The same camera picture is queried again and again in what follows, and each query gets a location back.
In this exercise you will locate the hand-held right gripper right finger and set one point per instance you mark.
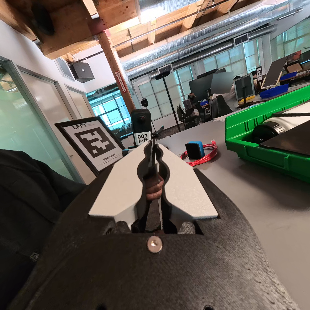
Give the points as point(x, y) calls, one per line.
point(191, 196)

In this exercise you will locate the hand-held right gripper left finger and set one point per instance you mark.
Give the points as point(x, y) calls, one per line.
point(116, 191)

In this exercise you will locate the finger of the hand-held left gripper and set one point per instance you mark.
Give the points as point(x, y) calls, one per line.
point(164, 146)
point(133, 151)

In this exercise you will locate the thin dark card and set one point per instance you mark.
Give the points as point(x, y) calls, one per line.
point(154, 145)

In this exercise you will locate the person's left hand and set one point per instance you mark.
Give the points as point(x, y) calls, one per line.
point(153, 190)

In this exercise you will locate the blue black eraser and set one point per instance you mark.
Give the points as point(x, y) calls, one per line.
point(195, 150)

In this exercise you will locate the black floor lamp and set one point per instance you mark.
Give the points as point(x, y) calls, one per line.
point(169, 99)

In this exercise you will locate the black office chair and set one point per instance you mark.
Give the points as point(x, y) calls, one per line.
point(186, 113)

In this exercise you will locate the black framed marker sign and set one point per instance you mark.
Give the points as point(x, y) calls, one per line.
point(94, 143)

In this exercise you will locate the air vent grille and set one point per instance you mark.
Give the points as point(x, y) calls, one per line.
point(241, 39)
point(165, 68)

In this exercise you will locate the large dark monitor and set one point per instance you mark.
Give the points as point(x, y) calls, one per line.
point(201, 88)

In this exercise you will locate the green plastic bin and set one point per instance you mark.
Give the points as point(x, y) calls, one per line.
point(242, 135)

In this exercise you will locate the white roll black cap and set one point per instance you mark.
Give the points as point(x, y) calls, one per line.
point(266, 130)

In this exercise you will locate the small monitor on stand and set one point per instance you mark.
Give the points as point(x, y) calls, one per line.
point(244, 86)

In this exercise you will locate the black flat sheet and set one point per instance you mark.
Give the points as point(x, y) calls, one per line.
point(290, 143)

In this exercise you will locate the small marker tag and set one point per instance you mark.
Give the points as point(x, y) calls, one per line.
point(259, 73)

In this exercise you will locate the blue plastic bin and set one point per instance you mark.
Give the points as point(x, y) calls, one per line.
point(273, 90)

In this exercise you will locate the tilted black board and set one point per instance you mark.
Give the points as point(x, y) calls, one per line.
point(275, 72)

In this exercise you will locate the wooden post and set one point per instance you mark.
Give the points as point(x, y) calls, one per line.
point(116, 72)

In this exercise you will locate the black wall speaker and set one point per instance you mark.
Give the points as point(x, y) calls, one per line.
point(82, 72)

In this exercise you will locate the silver ventilation duct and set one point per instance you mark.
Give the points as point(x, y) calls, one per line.
point(193, 36)
point(193, 52)

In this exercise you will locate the large silver duct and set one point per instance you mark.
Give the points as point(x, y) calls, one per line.
point(169, 7)

